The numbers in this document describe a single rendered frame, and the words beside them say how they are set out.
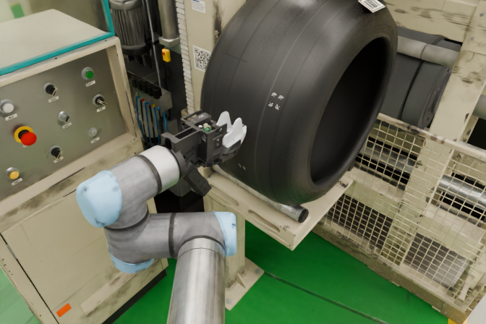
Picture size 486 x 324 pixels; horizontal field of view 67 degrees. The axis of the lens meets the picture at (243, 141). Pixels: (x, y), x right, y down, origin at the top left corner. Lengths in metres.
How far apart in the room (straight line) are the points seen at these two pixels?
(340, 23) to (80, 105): 0.82
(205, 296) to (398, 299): 1.64
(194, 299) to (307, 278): 1.54
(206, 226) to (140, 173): 0.14
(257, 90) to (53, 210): 0.82
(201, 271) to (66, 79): 0.81
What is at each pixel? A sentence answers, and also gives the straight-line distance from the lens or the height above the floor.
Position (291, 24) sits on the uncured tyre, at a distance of 0.80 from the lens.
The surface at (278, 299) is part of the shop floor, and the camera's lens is 1.96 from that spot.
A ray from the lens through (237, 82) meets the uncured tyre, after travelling 0.80.
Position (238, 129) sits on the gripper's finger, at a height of 1.27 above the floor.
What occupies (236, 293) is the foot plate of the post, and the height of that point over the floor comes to 0.01.
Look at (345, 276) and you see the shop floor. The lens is 2.08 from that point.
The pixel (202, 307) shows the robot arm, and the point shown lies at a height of 1.26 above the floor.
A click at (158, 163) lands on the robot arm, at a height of 1.32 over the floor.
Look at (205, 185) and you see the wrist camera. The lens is 0.73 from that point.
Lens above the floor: 1.71
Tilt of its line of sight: 39 degrees down
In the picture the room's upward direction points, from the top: straight up
